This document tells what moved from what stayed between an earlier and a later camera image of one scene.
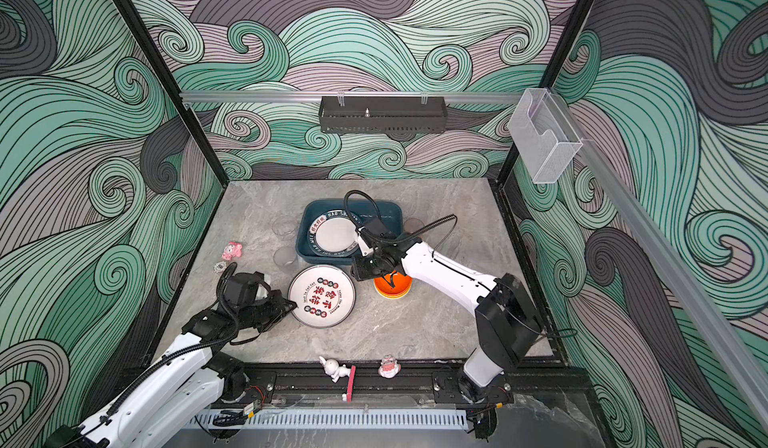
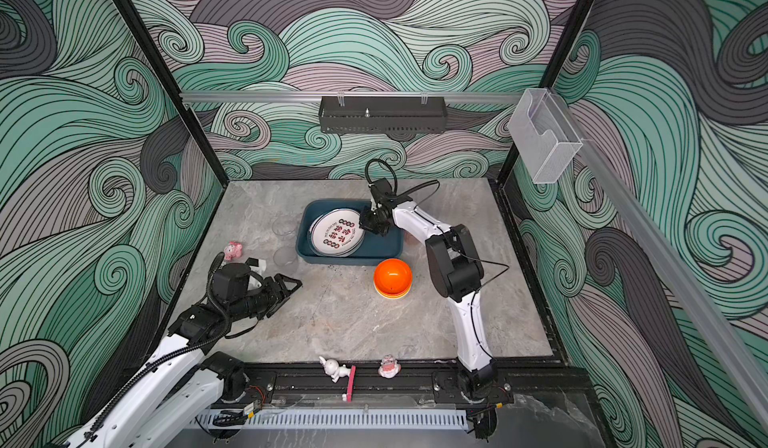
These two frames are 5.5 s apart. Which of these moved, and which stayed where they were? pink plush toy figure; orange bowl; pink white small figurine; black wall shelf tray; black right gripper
Moved: black right gripper
Stayed: black wall shelf tray; pink white small figurine; orange bowl; pink plush toy figure
